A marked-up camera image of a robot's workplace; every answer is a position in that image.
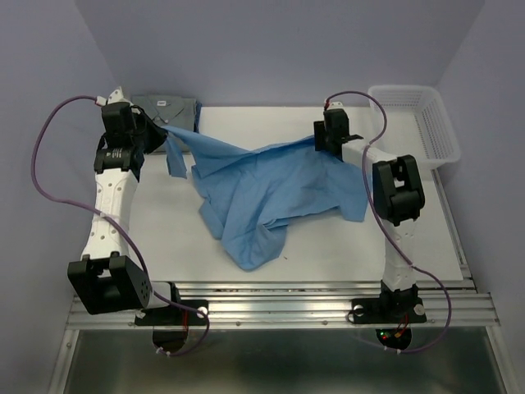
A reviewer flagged aluminium rail frame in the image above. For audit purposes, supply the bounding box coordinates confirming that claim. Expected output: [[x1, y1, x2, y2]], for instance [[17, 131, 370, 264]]
[[67, 167, 504, 332]]

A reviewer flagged blue long sleeve shirt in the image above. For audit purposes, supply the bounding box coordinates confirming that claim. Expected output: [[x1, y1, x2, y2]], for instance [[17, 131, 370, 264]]
[[165, 126, 368, 272]]

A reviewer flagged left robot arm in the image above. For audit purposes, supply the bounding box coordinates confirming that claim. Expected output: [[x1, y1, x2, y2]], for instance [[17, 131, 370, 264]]
[[67, 101, 183, 323]]

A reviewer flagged folded grey shirt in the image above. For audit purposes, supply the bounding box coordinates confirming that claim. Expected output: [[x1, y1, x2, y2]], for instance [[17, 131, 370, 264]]
[[131, 94, 197, 133]]

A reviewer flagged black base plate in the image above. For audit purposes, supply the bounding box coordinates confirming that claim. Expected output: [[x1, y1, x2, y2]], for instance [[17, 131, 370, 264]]
[[346, 298, 427, 325], [135, 305, 206, 327]]

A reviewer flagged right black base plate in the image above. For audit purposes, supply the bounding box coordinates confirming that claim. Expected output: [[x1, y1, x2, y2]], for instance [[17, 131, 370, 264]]
[[346, 298, 427, 325]]

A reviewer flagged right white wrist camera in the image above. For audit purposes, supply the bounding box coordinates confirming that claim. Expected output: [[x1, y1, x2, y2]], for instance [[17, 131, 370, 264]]
[[323, 99, 344, 111]]

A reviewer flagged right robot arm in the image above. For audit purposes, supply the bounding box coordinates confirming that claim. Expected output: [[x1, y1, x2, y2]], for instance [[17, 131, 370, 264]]
[[314, 103, 426, 325]]

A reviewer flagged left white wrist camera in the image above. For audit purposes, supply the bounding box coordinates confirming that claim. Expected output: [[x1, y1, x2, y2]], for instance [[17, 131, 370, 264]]
[[95, 86, 130, 108]]

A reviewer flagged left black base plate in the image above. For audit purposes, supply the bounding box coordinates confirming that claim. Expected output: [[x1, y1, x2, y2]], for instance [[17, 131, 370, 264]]
[[135, 305, 206, 327]]

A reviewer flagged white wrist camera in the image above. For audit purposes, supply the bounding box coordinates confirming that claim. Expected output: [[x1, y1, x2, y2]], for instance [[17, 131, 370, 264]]
[[95, 86, 130, 108], [323, 99, 344, 111]]

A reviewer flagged folded blue checkered shirt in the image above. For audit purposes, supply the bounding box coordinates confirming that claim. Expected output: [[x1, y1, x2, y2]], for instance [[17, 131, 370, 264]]
[[194, 100, 203, 133]]

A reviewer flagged white plastic basket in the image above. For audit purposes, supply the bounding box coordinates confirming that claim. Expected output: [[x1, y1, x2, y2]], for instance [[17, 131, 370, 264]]
[[368, 85, 461, 171]]

